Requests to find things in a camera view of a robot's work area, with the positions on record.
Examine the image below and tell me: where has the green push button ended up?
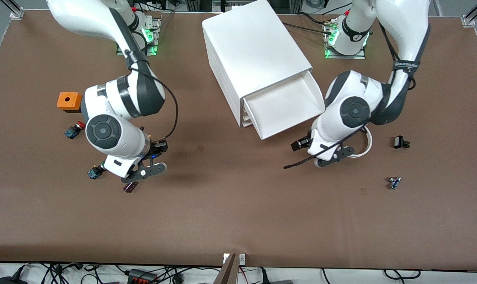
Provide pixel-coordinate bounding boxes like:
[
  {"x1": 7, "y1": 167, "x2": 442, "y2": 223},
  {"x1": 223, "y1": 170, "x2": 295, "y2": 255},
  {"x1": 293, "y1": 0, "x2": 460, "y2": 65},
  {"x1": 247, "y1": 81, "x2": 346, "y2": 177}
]
[{"x1": 87, "y1": 164, "x2": 106, "y2": 180}]

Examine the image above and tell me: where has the red push button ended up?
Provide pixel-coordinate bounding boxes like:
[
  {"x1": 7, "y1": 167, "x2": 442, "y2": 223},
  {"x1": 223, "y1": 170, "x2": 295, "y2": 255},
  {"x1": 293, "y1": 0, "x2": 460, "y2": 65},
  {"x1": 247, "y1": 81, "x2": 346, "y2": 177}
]
[{"x1": 64, "y1": 121, "x2": 86, "y2": 139}]

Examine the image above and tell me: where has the orange button box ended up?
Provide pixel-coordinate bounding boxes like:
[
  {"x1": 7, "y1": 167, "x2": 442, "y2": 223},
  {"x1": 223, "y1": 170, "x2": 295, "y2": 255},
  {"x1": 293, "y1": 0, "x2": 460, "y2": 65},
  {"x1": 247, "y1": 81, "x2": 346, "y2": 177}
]
[{"x1": 57, "y1": 92, "x2": 84, "y2": 114}]

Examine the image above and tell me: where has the white drawer cabinet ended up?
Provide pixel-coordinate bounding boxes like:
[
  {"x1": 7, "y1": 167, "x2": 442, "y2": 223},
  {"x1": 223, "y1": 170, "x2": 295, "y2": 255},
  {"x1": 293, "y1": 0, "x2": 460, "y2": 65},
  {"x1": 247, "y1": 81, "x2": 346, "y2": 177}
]
[{"x1": 202, "y1": 0, "x2": 313, "y2": 129}]

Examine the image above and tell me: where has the white curved plastic clip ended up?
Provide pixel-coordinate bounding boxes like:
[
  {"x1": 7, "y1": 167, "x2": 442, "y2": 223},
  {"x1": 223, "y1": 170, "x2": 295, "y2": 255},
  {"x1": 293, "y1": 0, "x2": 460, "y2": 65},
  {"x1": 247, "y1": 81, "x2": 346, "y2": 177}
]
[{"x1": 348, "y1": 127, "x2": 373, "y2": 158}]

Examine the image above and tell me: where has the black power strip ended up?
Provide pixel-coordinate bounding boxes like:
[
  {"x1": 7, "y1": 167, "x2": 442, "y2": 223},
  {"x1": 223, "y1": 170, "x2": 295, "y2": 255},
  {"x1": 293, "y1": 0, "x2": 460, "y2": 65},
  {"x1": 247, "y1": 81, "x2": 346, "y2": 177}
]
[{"x1": 128, "y1": 269, "x2": 158, "y2": 284}]

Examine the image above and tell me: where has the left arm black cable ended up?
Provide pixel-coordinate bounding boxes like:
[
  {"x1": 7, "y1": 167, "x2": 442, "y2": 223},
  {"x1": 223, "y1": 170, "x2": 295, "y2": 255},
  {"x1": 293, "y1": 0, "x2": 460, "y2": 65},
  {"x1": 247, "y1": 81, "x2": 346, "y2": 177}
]
[{"x1": 283, "y1": 22, "x2": 431, "y2": 169}]

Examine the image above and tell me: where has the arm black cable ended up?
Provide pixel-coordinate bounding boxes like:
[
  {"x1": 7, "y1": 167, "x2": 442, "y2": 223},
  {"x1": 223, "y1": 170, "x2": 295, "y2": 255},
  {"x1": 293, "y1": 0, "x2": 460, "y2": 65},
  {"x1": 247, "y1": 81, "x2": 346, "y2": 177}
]
[
  {"x1": 126, "y1": 51, "x2": 179, "y2": 139},
  {"x1": 283, "y1": 22, "x2": 431, "y2": 169}
]

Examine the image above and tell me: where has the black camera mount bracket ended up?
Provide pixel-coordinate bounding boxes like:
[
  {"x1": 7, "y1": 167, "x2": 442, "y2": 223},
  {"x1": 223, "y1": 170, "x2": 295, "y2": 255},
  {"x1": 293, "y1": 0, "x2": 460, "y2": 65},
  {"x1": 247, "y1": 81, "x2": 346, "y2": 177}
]
[{"x1": 143, "y1": 139, "x2": 169, "y2": 163}]

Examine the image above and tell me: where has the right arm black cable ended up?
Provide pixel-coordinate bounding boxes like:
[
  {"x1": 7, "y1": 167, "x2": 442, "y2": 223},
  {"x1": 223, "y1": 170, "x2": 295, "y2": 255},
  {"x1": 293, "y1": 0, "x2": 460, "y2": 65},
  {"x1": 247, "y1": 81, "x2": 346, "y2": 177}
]
[{"x1": 126, "y1": 51, "x2": 179, "y2": 139}]

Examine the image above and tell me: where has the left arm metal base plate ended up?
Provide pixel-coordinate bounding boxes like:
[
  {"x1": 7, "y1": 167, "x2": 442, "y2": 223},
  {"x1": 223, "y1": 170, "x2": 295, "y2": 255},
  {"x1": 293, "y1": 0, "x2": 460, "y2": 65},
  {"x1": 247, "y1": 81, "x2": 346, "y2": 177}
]
[{"x1": 324, "y1": 20, "x2": 367, "y2": 60}]

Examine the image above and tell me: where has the black base cable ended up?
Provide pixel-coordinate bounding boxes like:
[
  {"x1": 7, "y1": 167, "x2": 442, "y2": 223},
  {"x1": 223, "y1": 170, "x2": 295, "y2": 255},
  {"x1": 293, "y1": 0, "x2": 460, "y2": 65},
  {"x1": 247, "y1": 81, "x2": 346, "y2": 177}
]
[
  {"x1": 282, "y1": 22, "x2": 333, "y2": 37},
  {"x1": 299, "y1": 12, "x2": 330, "y2": 26}
]

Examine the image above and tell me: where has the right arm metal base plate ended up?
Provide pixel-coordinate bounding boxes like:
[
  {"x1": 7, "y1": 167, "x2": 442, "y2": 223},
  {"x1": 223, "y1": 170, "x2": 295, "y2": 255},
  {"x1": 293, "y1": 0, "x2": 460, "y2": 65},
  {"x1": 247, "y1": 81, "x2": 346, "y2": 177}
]
[{"x1": 116, "y1": 18, "x2": 161, "y2": 56}]

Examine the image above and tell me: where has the brown camera mount post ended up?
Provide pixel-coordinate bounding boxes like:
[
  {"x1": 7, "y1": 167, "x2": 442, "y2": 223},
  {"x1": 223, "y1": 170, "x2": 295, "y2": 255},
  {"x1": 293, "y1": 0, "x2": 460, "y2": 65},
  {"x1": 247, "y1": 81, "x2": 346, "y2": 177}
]
[{"x1": 213, "y1": 253, "x2": 239, "y2": 284}]

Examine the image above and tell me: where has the black looped cable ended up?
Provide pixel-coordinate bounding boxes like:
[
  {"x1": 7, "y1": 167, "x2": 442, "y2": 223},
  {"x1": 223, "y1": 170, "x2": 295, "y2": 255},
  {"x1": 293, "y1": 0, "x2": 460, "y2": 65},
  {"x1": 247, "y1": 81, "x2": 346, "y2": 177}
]
[{"x1": 383, "y1": 269, "x2": 421, "y2": 280}]

